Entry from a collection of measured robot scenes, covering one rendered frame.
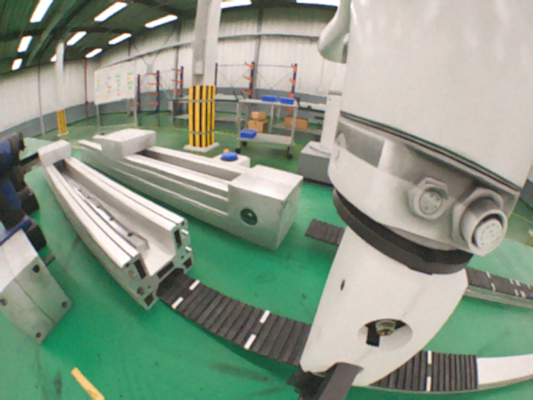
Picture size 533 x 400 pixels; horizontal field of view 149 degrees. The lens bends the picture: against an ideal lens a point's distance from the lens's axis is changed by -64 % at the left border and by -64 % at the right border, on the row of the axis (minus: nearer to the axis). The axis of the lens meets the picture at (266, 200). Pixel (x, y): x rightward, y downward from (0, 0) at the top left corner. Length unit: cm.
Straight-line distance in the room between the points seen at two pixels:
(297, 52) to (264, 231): 787
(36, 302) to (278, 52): 825
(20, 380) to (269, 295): 38
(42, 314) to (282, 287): 33
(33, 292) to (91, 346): 9
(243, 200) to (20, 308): 35
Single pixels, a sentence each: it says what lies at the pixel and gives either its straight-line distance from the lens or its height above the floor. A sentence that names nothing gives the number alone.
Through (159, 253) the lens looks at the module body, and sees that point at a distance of 27.
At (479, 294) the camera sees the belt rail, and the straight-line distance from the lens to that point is 48.
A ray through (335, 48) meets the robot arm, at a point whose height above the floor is 118.
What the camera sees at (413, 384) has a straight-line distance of 25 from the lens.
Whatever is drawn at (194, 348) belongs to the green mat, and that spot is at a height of 78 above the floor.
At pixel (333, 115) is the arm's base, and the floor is 97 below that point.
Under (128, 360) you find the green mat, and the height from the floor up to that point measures 78.
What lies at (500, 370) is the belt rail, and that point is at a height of 81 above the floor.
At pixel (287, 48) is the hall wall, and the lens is 818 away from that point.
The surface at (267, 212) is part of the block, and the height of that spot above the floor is 85.
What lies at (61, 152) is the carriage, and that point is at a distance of 75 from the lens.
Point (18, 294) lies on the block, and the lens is 30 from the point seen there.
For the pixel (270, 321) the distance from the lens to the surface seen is 23.
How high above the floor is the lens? 101
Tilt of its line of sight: 30 degrees down
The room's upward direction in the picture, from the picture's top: 6 degrees clockwise
